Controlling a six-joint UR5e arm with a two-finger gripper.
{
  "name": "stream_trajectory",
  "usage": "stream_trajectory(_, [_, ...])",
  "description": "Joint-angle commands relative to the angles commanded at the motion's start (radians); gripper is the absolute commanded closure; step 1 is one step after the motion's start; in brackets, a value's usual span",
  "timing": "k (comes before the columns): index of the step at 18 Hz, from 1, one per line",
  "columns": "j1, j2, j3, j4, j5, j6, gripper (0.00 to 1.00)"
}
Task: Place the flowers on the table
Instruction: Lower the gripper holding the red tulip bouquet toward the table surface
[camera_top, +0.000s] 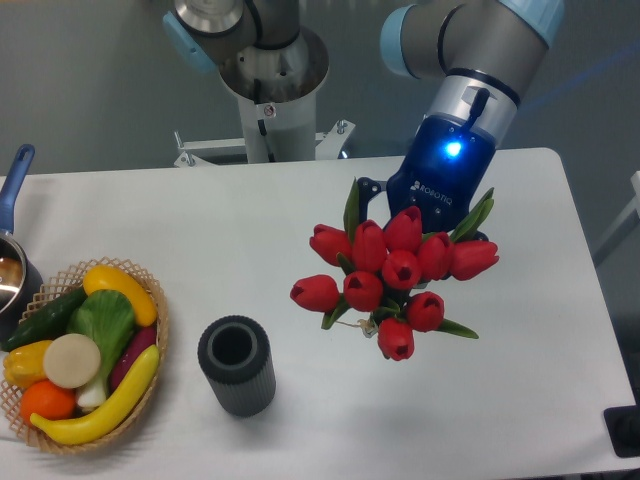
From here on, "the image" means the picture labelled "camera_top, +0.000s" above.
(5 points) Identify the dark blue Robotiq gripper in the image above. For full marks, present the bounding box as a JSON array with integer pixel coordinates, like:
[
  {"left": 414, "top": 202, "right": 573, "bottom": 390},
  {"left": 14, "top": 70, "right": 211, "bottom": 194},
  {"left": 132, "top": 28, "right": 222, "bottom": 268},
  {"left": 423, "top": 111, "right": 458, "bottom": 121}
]
[{"left": 357, "top": 116, "right": 496, "bottom": 242}]

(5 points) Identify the red tulip bouquet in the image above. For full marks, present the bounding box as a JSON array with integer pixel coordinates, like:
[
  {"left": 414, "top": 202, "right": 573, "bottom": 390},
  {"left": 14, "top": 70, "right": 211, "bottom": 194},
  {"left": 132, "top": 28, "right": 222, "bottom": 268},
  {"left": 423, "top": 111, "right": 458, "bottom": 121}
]
[{"left": 290, "top": 180, "right": 499, "bottom": 361}]

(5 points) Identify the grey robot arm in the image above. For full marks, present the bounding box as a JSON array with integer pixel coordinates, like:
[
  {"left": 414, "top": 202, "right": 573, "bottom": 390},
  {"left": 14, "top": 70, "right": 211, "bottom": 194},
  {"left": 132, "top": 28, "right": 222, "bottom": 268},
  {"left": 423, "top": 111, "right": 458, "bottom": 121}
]
[{"left": 163, "top": 1, "right": 564, "bottom": 241}]

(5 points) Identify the dark grey ribbed vase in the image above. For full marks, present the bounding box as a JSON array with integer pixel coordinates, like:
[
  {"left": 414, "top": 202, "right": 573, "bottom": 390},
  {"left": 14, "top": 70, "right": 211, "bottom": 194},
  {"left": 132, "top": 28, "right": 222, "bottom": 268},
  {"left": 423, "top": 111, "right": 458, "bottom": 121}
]
[{"left": 197, "top": 315, "right": 276, "bottom": 418}]

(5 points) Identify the black device at table edge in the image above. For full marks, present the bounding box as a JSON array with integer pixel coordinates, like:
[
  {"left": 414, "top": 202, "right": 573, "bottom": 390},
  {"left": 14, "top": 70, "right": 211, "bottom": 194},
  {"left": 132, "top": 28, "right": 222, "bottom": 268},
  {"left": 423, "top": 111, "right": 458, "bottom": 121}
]
[{"left": 603, "top": 405, "right": 639, "bottom": 458}]

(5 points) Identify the purple sweet potato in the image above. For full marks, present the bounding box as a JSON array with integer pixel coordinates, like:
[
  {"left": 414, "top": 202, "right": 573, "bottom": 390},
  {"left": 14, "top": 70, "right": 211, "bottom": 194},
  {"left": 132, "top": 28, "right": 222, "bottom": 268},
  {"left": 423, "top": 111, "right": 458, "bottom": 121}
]
[{"left": 109, "top": 326, "right": 156, "bottom": 392}]

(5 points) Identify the yellow squash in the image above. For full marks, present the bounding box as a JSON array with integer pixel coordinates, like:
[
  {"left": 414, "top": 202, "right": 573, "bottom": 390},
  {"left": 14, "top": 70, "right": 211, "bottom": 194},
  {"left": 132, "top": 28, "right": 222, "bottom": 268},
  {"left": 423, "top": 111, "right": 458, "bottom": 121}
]
[{"left": 82, "top": 265, "right": 157, "bottom": 327}]

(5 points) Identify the green bok choy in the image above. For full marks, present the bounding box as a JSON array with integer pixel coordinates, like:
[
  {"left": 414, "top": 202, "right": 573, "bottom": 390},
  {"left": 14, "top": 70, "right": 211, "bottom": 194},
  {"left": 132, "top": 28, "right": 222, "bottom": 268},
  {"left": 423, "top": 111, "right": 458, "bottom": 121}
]
[{"left": 66, "top": 290, "right": 135, "bottom": 412}]

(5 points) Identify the woven wicker basket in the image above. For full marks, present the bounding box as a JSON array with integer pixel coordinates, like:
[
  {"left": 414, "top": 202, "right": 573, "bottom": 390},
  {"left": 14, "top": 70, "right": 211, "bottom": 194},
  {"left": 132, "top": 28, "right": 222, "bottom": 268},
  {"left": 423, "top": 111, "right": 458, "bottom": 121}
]
[{"left": 1, "top": 258, "right": 169, "bottom": 454}]

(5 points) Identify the yellow banana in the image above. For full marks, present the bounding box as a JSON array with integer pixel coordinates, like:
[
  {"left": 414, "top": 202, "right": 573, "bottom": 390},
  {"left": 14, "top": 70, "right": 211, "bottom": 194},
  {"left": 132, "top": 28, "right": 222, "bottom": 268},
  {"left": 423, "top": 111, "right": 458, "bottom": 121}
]
[{"left": 30, "top": 345, "right": 160, "bottom": 446}]

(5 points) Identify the beige round slice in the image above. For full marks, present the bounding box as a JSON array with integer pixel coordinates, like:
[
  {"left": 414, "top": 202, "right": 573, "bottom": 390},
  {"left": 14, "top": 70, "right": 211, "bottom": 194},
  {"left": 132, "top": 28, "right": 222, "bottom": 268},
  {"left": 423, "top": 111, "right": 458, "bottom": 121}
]
[{"left": 43, "top": 333, "right": 101, "bottom": 389}]

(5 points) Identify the green cucumber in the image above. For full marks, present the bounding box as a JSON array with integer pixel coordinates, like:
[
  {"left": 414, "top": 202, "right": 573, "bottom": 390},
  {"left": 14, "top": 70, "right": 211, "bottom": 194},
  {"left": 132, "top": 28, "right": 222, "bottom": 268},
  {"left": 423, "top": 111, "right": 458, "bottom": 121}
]
[{"left": 1, "top": 288, "right": 87, "bottom": 352}]

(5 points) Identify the orange fruit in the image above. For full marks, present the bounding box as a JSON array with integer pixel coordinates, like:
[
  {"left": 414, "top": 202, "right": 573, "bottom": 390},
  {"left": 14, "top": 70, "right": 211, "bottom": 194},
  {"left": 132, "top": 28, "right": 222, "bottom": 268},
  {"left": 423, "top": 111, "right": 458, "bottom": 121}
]
[{"left": 20, "top": 380, "right": 76, "bottom": 424}]

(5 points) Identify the yellow bell pepper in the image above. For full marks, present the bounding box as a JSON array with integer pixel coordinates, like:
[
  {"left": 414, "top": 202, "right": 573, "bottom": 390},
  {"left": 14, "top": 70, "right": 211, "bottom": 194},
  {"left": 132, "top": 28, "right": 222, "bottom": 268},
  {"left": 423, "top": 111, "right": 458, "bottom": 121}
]
[{"left": 3, "top": 340, "right": 53, "bottom": 389}]

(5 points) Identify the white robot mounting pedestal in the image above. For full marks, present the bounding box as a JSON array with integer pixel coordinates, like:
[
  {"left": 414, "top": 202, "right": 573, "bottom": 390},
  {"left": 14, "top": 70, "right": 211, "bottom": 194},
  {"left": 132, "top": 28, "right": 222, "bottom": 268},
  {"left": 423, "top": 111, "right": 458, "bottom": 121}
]
[{"left": 174, "top": 26, "right": 356, "bottom": 167}]

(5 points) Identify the white frame at right edge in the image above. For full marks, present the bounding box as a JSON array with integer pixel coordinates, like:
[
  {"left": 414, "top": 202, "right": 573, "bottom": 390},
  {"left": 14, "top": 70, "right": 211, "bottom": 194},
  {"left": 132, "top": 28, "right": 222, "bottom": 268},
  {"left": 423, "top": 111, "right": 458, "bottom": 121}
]
[{"left": 592, "top": 171, "right": 639, "bottom": 268}]

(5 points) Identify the blue handled saucepan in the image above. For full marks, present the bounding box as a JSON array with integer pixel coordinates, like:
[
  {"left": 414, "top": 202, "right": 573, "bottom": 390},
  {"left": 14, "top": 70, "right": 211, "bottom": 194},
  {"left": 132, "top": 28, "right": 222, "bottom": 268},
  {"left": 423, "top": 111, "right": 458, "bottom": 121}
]
[{"left": 1, "top": 144, "right": 42, "bottom": 339}]

